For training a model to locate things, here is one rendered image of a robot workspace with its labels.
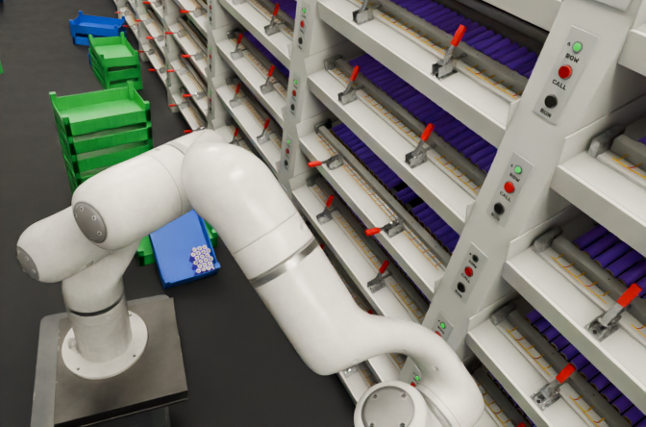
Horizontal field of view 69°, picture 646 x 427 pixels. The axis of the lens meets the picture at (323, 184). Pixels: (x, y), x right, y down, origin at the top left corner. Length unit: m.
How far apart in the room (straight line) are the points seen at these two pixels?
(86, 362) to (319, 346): 0.84
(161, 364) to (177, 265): 0.66
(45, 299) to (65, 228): 1.00
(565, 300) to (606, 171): 0.21
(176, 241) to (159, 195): 1.26
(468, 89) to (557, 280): 0.34
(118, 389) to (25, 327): 0.66
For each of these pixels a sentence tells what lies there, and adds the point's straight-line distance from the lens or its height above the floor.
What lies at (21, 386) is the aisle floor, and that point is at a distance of 1.72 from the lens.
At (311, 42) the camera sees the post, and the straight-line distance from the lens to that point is 1.23.
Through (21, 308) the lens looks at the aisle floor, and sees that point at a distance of 1.90.
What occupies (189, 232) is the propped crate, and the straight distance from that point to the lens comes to 1.91.
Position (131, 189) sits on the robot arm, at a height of 1.02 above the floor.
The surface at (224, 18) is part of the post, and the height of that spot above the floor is 0.78.
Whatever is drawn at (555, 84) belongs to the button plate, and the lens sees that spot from 0.72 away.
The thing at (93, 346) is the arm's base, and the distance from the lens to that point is 1.23.
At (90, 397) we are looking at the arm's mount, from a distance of 1.26.
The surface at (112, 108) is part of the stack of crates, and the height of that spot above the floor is 0.40.
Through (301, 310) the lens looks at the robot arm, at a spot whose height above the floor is 0.99.
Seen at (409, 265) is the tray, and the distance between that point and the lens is 1.04.
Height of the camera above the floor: 1.40
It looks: 37 degrees down
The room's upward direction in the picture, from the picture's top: 10 degrees clockwise
